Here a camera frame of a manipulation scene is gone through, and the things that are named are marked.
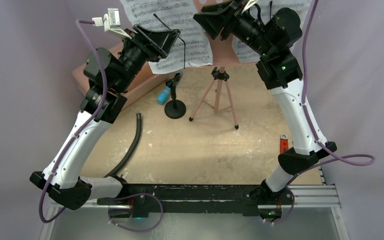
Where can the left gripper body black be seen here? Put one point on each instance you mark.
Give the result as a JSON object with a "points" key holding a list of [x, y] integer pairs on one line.
{"points": [[147, 48]]}

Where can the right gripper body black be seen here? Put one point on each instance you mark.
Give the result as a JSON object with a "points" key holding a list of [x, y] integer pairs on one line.
{"points": [[231, 15]]}

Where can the pink music stand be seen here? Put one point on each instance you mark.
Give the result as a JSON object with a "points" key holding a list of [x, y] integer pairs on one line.
{"points": [[221, 78]]}

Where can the black microphone desk stand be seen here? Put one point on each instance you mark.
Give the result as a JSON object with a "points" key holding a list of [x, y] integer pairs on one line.
{"points": [[174, 108]]}

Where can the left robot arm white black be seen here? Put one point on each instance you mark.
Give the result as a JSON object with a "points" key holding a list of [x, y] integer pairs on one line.
{"points": [[109, 77]]}

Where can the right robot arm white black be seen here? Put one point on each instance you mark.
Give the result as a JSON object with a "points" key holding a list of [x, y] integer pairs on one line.
{"points": [[282, 76]]}

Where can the blue toy microphone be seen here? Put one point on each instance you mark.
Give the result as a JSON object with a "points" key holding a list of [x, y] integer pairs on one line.
{"points": [[166, 93]]}

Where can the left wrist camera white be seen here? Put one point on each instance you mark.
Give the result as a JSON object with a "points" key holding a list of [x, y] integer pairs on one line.
{"points": [[111, 23]]}

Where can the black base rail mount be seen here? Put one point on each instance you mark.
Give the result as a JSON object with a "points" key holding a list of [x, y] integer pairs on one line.
{"points": [[249, 200]]}

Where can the red handled tool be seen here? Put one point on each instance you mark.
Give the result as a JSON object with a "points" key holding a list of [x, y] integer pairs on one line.
{"points": [[283, 143]]}

